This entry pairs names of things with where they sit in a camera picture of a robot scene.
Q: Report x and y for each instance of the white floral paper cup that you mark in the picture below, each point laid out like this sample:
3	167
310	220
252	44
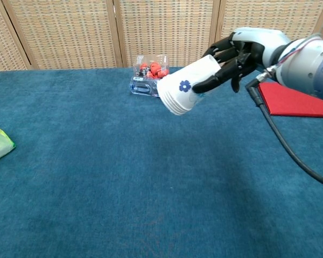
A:
183	78
178	111
176	108

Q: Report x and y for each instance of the green tissue pack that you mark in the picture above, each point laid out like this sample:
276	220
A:
0	145

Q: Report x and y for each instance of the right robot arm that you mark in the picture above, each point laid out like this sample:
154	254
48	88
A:
307	67

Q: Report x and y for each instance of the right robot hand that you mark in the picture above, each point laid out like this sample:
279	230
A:
258	37

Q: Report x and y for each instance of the red flat folder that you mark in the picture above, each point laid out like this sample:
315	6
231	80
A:
285	102

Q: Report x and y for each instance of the clear box of red pieces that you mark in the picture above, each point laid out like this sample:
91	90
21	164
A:
150	70

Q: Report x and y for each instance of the teal blue table cloth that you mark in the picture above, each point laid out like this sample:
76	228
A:
123	174

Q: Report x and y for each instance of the clear water bottle white cap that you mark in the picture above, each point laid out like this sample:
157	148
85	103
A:
142	87

